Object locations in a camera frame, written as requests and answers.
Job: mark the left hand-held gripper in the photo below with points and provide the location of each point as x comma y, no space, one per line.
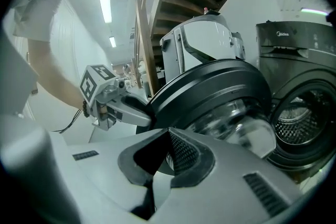
90,86

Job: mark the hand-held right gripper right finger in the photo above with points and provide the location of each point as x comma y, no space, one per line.
231,191

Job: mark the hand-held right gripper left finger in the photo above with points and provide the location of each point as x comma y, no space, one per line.
78,178

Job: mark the person's left forearm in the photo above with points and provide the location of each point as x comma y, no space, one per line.
57,81

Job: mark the black and white cleaning machine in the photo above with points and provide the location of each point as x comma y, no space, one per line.
199,42

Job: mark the person's left hand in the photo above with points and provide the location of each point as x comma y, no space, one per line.
103,111

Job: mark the short ceiling light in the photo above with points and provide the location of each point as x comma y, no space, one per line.
112,42

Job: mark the long ceiling light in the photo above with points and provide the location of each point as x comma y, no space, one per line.
105,4

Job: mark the red capped spray bottle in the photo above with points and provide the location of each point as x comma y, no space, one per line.
206,9

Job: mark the wooden post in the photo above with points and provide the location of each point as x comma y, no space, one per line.
145,47

